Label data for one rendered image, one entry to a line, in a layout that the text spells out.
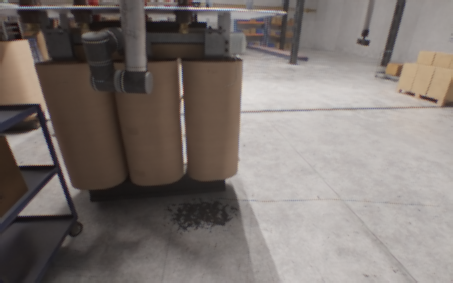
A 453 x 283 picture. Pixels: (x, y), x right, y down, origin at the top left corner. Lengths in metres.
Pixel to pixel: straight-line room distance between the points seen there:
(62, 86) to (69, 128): 0.27
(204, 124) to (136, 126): 0.44
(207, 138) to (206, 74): 0.44
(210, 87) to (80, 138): 0.90
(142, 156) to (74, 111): 0.50
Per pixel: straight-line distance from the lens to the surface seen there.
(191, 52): 1.60
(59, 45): 1.65
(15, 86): 3.82
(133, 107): 1.56
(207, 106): 1.54
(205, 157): 1.69
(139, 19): 1.14
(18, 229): 1.97
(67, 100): 1.67
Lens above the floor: 1.25
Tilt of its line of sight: 26 degrees down
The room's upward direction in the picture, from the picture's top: 2 degrees clockwise
